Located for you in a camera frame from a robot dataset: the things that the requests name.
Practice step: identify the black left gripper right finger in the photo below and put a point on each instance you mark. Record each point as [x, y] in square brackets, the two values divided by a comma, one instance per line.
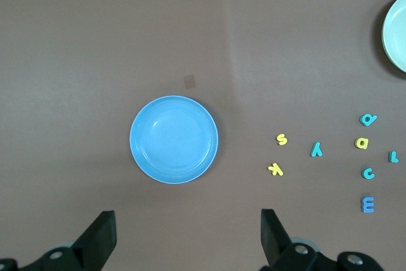
[276, 242]

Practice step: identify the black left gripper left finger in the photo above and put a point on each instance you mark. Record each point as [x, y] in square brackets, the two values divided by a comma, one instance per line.
[92, 245]

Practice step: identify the yellow foam letter k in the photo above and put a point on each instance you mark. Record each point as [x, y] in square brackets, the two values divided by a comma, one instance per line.
[276, 169]

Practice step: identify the teal foam letter y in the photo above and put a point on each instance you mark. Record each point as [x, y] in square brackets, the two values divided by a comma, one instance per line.
[316, 150]

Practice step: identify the yellow foam letter s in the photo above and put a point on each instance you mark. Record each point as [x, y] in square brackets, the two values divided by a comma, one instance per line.
[281, 139]

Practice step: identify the blue foam letter m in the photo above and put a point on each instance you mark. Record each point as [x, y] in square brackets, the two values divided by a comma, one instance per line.
[368, 204]

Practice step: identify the teal foam letter c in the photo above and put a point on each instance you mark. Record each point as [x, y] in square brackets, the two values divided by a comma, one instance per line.
[368, 169]

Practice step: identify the blue round plate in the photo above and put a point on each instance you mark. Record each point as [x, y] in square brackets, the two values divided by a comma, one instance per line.
[174, 139]

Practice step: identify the yellow foam letter a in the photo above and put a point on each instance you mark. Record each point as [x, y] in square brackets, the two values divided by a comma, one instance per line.
[366, 143]

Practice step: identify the teal foam letter l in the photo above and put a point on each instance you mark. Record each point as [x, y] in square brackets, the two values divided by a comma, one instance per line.
[392, 160]

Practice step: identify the teal foam letter p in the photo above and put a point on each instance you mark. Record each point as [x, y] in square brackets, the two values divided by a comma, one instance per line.
[373, 117]

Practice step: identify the brown tape patch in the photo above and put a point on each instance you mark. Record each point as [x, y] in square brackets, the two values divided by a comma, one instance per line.
[190, 81]

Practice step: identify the brown table cover sheet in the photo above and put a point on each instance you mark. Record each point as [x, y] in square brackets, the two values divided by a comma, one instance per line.
[95, 45]

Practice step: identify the pale green round plate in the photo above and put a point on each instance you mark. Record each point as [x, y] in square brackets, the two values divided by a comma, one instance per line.
[398, 36]

